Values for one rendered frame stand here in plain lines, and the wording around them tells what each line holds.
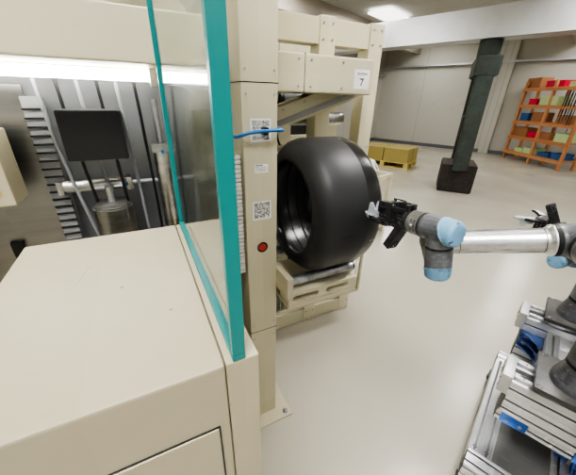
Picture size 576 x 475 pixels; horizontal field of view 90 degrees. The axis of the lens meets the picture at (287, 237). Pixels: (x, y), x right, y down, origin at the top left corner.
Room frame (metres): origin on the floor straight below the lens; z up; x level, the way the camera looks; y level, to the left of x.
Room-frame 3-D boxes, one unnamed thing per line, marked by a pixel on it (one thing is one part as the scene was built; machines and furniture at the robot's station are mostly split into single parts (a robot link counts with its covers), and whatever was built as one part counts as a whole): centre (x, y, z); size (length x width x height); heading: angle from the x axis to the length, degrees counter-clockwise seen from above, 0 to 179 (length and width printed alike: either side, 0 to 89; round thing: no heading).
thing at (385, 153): (8.44, -2.80, 0.25); 1.45 x 1.04 x 0.50; 48
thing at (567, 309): (1.08, -1.36, 0.77); 0.15 x 0.15 x 0.10
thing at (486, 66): (6.02, -3.44, 1.52); 1.01 x 0.80 x 3.04; 139
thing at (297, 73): (1.57, -0.07, 1.71); 0.61 x 0.25 x 0.15; 117
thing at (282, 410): (1.11, 0.13, 0.01); 0.27 x 0.27 x 0.02; 27
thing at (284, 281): (1.16, 0.07, 0.90); 0.40 x 0.03 x 0.10; 27
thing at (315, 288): (1.12, -0.15, 0.84); 0.36 x 0.09 x 0.06; 117
